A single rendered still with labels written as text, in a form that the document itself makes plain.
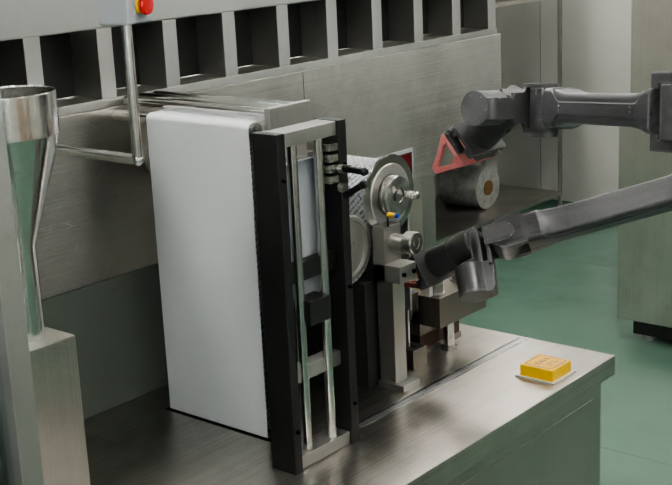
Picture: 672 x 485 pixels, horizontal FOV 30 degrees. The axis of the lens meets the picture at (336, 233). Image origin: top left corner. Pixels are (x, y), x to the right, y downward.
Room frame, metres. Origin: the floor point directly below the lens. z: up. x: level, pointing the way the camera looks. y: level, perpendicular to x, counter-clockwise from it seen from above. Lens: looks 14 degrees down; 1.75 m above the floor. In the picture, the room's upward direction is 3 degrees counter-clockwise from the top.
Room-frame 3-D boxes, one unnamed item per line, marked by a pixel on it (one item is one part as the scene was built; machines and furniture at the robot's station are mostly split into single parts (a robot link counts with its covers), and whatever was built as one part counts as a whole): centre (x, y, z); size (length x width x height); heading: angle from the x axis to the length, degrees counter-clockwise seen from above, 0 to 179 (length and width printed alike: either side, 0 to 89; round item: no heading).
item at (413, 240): (2.14, -0.13, 1.18); 0.04 x 0.02 x 0.04; 140
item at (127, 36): (1.83, 0.29, 1.51); 0.02 x 0.02 x 0.20
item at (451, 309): (2.46, -0.09, 1.00); 0.40 x 0.16 x 0.06; 50
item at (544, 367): (2.19, -0.38, 0.91); 0.07 x 0.07 x 0.02; 50
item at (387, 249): (2.17, -0.10, 1.05); 0.06 x 0.05 x 0.31; 50
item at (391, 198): (2.21, -0.11, 1.25); 0.07 x 0.02 x 0.07; 140
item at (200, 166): (2.07, 0.24, 1.17); 0.34 x 0.05 x 0.54; 50
